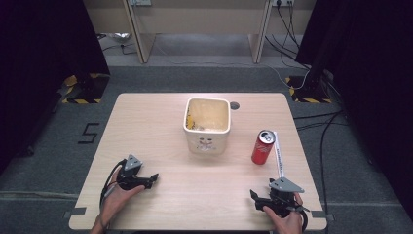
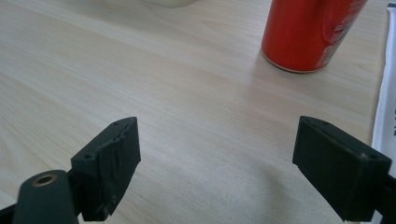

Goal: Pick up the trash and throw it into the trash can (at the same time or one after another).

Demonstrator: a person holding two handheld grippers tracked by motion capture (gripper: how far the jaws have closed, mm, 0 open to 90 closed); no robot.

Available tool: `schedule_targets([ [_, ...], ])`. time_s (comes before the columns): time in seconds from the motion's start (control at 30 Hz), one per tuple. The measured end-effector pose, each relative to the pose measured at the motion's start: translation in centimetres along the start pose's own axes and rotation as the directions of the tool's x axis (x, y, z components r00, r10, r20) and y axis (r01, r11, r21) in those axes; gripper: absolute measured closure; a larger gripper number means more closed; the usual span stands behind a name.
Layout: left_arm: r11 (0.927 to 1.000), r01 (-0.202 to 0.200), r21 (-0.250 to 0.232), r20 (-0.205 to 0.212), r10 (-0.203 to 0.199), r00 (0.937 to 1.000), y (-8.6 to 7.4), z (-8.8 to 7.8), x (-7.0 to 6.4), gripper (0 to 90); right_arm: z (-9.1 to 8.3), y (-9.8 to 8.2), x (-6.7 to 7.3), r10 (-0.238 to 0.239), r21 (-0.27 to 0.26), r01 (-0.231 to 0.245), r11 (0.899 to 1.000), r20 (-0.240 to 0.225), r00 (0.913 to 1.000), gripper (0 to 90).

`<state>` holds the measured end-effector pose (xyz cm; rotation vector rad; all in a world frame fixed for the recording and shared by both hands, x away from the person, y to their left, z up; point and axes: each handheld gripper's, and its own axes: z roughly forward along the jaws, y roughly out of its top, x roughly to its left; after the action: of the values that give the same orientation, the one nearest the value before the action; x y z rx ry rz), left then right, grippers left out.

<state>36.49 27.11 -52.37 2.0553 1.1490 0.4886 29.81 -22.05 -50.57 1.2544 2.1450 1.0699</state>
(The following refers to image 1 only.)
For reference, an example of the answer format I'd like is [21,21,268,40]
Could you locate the red soda can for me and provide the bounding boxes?
[250,129,277,166]

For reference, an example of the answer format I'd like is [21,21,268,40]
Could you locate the white floor cable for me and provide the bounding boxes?
[258,62,312,91]

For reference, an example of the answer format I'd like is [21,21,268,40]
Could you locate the black stand base striped tape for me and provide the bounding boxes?
[60,72,111,105]
[284,74,334,104]

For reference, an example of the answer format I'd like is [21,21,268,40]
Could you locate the person's right hand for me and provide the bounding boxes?
[263,192,305,234]

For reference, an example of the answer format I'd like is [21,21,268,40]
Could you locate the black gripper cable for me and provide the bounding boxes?
[98,158,128,210]
[299,210,310,233]

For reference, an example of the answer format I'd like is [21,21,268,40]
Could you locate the white paper strip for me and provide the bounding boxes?
[273,131,286,179]

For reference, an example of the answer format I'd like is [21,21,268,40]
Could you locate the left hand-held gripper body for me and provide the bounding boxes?
[116,154,154,191]

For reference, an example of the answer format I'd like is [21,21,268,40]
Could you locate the grey tape piece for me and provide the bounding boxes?
[310,210,335,222]
[62,206,88,219]

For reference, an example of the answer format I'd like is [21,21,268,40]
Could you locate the light wooden desk frame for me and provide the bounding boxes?
[82,0,318,65]

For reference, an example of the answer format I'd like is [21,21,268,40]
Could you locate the cream square plastic bin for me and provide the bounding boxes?
[182,97,232,155]

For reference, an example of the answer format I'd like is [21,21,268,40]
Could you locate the black wall socket cables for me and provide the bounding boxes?
[264,0,310,70]

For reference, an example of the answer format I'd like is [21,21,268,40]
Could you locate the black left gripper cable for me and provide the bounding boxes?
[98,158,128,210]

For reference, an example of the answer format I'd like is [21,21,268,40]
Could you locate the thin black floor cable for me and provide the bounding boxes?
[96,33,138,56]

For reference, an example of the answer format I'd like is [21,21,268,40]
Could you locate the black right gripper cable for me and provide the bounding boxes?
[299,210,310,233]

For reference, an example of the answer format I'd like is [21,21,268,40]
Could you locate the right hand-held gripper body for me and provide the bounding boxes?
[268,176,311,218]

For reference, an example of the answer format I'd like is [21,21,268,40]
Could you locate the person's left hand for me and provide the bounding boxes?
[96,170,146,229]

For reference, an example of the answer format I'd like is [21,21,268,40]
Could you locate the black curtain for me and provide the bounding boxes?
[0,0,111,168]
[294,0,413,222]

